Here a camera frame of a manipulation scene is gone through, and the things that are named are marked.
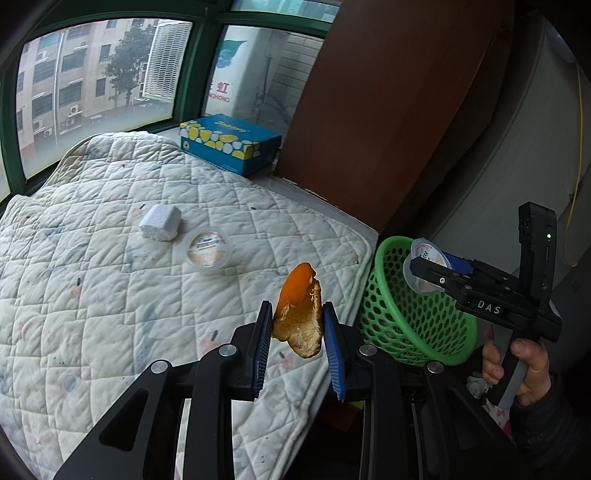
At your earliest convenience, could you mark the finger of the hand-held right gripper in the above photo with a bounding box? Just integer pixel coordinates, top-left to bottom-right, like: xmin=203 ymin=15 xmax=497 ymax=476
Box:
xmin=409 ymin=257 xmax=463 ymax=298
xmin=442 ymin=253 xmax=477 ymax=278

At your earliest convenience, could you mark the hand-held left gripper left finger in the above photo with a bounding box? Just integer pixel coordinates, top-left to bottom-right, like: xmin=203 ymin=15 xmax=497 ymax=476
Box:
xmin=53 ymin=300 xmax=274 ymax=480

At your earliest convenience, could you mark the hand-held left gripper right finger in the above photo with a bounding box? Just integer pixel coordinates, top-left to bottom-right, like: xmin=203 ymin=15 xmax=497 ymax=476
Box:
xmin=322 ymin=301 xmax=532 ymax=480

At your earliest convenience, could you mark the small clear jelly cup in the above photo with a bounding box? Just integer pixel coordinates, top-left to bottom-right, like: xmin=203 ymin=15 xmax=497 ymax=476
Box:
xmin=403 ymin=237 xmax=453 ymax=296

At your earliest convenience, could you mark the green plastic basket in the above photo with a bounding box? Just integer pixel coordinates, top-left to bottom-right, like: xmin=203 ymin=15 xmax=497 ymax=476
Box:
xmin=355 ymin=235 xmax=478 ymax=367

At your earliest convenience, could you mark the orange peel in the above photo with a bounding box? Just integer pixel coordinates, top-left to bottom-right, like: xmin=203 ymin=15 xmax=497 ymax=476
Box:
xmin=272 ymin=262 xmax=324 ymax=360

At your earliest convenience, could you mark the person's right forearm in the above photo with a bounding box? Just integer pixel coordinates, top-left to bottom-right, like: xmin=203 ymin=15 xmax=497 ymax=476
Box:
xmin=510 ymin=369 xmax=591 ymax=480

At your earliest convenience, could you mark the person's right hand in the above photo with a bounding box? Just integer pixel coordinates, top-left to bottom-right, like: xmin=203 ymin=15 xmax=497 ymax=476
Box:
xmin=481 ymin=338 xmax=552 ymax=407

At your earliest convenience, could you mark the large clear jelly cup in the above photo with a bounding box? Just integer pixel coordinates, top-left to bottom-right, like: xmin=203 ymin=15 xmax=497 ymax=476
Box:
xmin=183 ymin=227 xmax=234 ymax=277

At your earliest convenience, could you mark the white quilted blanket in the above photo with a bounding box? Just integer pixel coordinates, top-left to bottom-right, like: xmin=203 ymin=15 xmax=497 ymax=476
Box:
xmin=0 ymin=131 xmax=377 ymax=480

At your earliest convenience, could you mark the pink floral cloth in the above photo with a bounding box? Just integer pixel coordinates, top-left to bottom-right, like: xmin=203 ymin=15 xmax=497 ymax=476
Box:
xmin=466 ymin=371 xmax=515 ymax=441

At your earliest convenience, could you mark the white foam chunk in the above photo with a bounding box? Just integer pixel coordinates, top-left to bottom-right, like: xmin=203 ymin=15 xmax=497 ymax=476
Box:
xmin=139 ymin=204 xmax=182 ymax=243

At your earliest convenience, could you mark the brown wooden board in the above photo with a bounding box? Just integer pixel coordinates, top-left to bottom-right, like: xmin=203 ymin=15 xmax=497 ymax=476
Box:
xmin=274 ymin=0 xmax=515 ymax=236

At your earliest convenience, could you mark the blue spotted tissue box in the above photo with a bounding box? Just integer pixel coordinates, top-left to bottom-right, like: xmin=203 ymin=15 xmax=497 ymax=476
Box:
xmin=178 ymin=114 xmax=282 ymax=177

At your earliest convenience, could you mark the white printed appliance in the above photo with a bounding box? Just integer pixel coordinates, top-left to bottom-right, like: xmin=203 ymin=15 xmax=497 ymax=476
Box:
xmin=203 ymin=25 xmax=324 ymax=139

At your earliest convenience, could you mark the white louvred air conditioner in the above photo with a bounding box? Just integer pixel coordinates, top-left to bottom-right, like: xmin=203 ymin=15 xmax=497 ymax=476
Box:
xmin=142 ymin=21 xmax=192 ymax=100

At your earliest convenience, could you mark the green window frame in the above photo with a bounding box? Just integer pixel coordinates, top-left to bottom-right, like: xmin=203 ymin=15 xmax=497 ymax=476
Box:
xmin=0 ymin=0 xmax=342 ymax=197

